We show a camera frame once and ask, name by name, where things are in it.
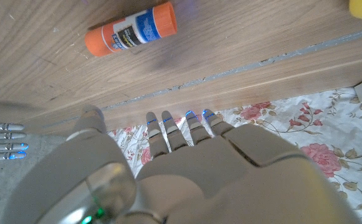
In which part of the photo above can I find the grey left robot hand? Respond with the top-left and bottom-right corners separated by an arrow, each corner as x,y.
0,105 -> 362,224

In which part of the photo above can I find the white orange glue stick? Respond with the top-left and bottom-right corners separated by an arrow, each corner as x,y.
104,7 -> 163,54

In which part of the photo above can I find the orange glue stick cap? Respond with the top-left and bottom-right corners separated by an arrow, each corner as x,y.
154,1 -> 178,39

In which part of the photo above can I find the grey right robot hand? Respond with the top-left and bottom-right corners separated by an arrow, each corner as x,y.
0,120 -> 29,162

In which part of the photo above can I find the floral backdrop cloth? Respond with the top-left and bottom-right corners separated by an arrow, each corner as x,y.
107,86 -> 362,224

